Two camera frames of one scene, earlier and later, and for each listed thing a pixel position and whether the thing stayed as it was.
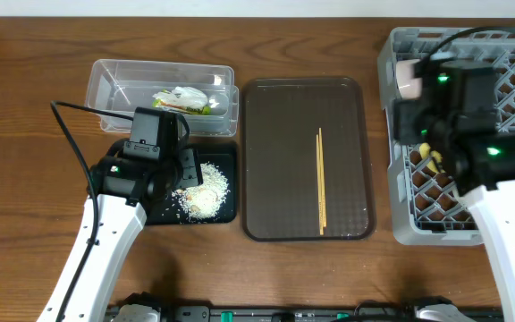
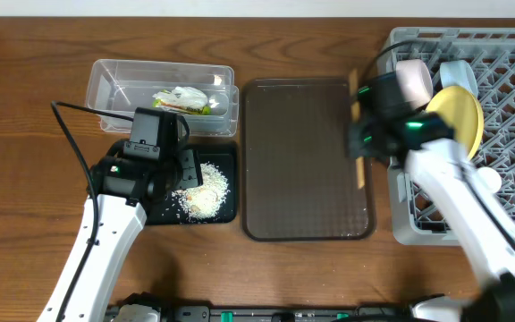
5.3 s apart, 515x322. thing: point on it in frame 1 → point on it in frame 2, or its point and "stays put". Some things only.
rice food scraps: (205, 200) stays put
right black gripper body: (412, 127) → (367, 141)
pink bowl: (409, 87) stays put
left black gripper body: (190, 168) stays put
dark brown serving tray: (280, 120) stays put
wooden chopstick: (322, 177) → (355, 111)
